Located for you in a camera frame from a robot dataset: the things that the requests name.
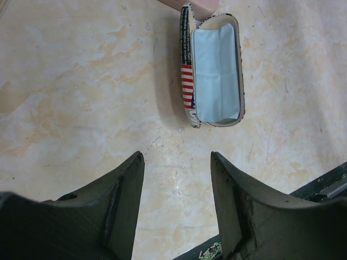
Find flag newspaper print glasses case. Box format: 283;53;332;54
179;3;246;128

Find pink glasses case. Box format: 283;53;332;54
159;0;219;21

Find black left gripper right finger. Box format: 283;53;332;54
210;151;347;260

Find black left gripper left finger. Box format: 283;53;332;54
1;152;145;259

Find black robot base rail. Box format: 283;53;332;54
178;161;347;260

